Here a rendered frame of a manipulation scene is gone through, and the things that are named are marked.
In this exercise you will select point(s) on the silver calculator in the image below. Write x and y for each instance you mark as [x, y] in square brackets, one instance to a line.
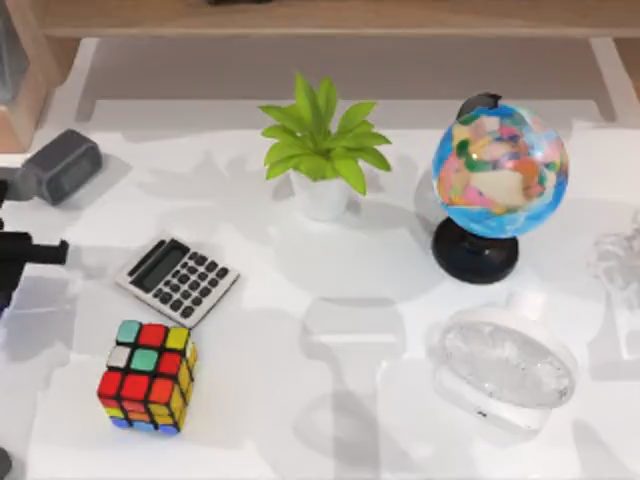
[177, 282]

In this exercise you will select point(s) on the green plant in white pot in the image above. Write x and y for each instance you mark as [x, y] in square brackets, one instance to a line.
[322, 145]

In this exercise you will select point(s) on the globe on black stand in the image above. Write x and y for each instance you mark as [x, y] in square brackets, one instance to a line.
[500, 170]

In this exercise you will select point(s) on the wooden shelf unit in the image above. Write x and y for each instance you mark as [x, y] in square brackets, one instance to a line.
[320, 17]

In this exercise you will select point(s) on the multicoloured puzzle cube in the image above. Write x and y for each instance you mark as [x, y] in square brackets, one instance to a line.
[145, 380]

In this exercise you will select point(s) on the white desk fan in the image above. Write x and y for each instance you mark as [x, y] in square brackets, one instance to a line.
[505, 365]

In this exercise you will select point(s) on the grey alarm clock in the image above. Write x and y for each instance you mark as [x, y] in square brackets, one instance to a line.
[65, 167]

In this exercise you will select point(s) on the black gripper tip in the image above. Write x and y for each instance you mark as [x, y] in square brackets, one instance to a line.
[30, 252]

